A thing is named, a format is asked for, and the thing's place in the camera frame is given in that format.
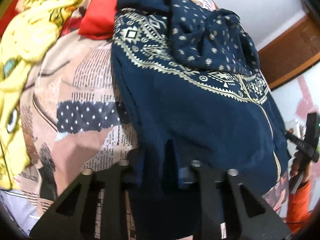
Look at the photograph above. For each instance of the navy patterned garment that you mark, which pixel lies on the navy patterned garment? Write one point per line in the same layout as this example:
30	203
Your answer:
191	84

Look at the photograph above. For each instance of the orange sleeve right forearm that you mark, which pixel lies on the orange sleeve right forearm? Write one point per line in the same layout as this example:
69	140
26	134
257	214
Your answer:
297	211

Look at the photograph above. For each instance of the newspaper print bed sheet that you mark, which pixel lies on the newspaper print bed sheet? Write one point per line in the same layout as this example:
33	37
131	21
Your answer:
79	118

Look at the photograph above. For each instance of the red folded garment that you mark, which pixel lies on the red folded garment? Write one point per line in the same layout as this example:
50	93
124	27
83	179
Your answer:
98	21

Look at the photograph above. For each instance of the yellow cartoon blanket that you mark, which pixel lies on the yellow cartoon blanket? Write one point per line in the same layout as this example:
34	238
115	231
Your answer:
24	43

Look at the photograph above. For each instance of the brown wooden bed frame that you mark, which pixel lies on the brown wooden bed frame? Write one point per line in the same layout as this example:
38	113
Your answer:
292	53

